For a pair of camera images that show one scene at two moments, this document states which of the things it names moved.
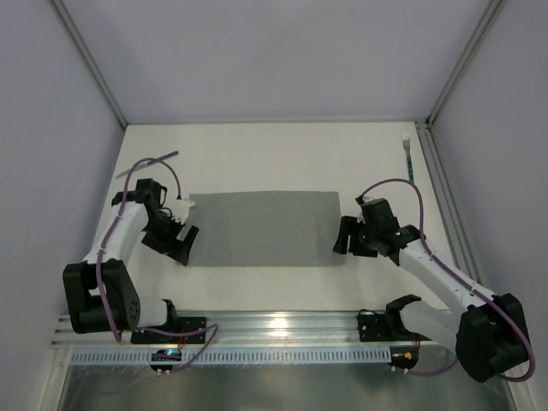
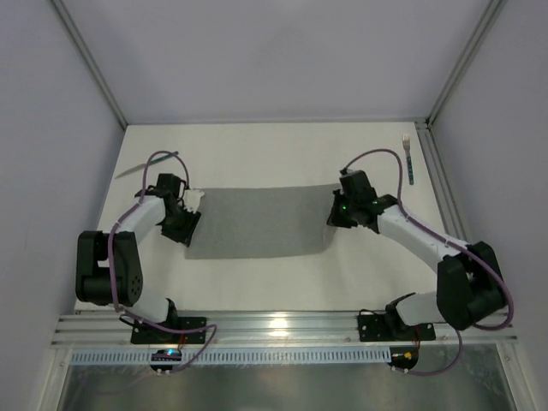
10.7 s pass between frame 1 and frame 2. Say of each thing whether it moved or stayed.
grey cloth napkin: moved
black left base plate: stayed
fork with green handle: stayed
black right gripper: moved
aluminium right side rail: stayed
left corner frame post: stayed
